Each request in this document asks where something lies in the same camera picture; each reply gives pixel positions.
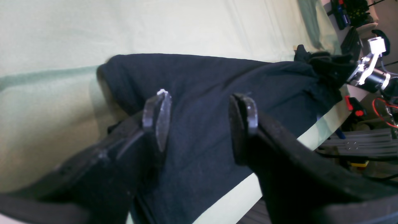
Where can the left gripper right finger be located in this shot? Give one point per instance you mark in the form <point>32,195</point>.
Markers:
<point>299,186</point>

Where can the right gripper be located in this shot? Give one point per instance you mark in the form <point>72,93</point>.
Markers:
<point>341,69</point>

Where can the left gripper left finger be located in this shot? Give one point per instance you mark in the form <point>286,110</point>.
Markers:
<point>98,184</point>

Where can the black T-shirt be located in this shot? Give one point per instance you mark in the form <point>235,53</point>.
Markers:
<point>200,168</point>

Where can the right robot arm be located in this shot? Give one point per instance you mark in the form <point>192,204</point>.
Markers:
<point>388,97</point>

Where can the blue orange bar clamp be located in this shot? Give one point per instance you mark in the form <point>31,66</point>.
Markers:
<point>354,106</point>

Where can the blue clamp at right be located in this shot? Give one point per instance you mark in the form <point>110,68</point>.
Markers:
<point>339,10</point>

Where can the light green table cloth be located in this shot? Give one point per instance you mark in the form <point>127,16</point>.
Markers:
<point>52,103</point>

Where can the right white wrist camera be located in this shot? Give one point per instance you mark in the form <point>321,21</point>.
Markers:
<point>377,46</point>

